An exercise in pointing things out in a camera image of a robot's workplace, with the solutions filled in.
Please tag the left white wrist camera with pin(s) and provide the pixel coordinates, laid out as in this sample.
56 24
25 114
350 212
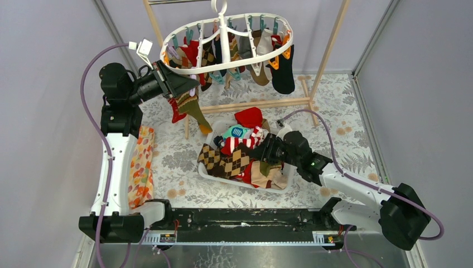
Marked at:
142 49

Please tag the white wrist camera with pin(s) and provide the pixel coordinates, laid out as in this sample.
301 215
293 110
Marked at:
142 49
284 128

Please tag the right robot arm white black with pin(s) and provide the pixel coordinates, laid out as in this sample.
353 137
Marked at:
394 211

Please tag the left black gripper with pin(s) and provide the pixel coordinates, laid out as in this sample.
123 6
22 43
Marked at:
163 80

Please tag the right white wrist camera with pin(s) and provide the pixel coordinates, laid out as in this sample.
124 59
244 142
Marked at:
284 128

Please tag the floral grey table mat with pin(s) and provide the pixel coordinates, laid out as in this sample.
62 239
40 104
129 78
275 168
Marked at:
177 145

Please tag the orange leaf patterned cloth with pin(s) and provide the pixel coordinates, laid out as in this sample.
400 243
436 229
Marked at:
140 188

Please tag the olive striped long sock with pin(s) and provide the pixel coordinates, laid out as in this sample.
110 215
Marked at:
188 103

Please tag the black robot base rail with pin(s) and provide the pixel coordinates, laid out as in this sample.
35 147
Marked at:
247 227

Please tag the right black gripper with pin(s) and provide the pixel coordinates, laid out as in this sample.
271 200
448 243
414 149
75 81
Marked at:
264 150

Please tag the wooden drying rack frame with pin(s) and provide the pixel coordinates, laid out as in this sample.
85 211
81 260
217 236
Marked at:
240 49

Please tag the white round clip hanger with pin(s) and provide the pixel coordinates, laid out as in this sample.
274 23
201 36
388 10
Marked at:
238 25

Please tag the dark navy sock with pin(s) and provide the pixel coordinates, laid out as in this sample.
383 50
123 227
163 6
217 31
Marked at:
282 73

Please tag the dark brown argyle sock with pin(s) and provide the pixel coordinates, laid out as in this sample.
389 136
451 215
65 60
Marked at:
228 167

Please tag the patchwork brown green sock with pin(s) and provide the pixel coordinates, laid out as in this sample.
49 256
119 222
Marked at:
263 175

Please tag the white laundry basket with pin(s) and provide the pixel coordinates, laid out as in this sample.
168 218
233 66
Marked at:
219 127

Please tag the teal blue patterned sock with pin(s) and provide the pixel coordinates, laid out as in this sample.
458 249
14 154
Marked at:
238 131

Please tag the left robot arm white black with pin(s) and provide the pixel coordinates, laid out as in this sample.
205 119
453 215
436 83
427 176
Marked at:
111 220

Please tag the red sock behind basket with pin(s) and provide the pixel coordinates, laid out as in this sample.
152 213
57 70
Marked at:
249 118

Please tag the red white striped sock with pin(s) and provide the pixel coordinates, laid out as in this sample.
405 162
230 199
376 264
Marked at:
256 137

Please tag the red hanging sock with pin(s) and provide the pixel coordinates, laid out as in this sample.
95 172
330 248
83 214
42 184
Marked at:
191 51

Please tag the red snowflake christmas sock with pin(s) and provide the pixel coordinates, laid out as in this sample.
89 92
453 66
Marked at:
176 114

